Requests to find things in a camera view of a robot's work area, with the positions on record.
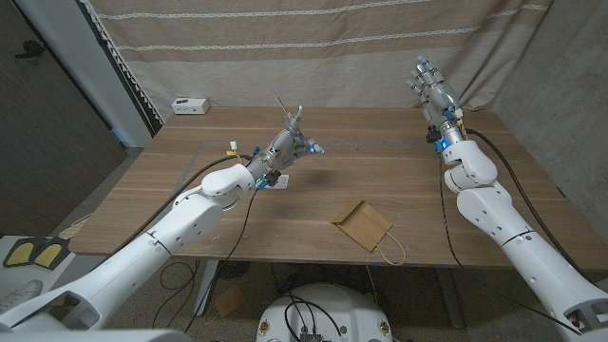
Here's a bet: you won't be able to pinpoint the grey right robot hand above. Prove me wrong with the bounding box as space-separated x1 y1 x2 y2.
406 55 467 155

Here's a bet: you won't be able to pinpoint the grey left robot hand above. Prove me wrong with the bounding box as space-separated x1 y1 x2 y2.
244 104 327 191

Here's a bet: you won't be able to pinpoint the grey scissors with orange handles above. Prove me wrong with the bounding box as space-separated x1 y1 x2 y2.
271 91 305 139

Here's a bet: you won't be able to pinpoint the brown paper bag with handles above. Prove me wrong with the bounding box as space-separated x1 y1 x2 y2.
331 198 408 266

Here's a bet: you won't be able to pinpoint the white printed receipt paper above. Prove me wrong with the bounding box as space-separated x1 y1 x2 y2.
264 174 291 191

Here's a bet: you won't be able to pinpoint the small brown floor paper bag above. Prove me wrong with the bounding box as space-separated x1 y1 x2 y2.
212 283 248 318

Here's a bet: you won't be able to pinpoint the beige striped curtain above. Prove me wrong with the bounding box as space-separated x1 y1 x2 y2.
87 0 555 124

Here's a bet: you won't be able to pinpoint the white power strip box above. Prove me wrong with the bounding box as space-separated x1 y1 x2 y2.
171 97 212 116

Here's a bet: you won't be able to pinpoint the black round floor fan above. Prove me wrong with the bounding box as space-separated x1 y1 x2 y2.
216 259 252 280

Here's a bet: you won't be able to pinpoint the grey backdrop cloth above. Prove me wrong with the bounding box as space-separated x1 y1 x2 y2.
455 0 608 213

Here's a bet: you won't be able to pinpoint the white table leg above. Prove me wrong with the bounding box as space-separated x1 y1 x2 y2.
193 259 220 317

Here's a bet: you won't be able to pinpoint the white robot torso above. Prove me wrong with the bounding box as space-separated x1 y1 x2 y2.
256 283 394 342

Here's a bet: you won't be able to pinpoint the grey table leg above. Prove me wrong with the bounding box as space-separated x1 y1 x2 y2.
435 266 466 330

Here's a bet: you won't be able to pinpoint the dark textured door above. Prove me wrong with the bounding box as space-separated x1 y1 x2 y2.
0 0 128 238

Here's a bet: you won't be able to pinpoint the white floor platform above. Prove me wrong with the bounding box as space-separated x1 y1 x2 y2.
0 236 128 333

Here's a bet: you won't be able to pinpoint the white shoe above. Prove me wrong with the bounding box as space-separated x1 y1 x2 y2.
0 278 44 314

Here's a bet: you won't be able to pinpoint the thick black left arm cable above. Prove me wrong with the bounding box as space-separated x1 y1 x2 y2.
102 154 253 267

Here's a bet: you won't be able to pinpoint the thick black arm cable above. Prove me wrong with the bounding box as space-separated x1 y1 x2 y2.
465 127 595 284
102 154 253 267

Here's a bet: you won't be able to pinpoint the thin black left wrist cable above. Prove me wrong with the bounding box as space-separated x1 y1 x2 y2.
182 187 260 333

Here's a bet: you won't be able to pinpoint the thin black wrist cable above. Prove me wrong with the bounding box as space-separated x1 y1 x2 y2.
439 156 583 336
182 187 260 333

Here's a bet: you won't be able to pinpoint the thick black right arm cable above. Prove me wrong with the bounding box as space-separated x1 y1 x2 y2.
465 127 595 284

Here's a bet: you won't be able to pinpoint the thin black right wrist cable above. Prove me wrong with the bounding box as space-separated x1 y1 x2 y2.
439 156 583 336

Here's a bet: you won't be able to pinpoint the black torso cable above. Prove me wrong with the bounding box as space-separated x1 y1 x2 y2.
282 293 344 342

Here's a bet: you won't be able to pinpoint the white door frame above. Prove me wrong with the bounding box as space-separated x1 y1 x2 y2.
13 0 154 148

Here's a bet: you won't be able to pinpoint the door handle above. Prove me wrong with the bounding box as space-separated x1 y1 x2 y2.
13 40 48 60

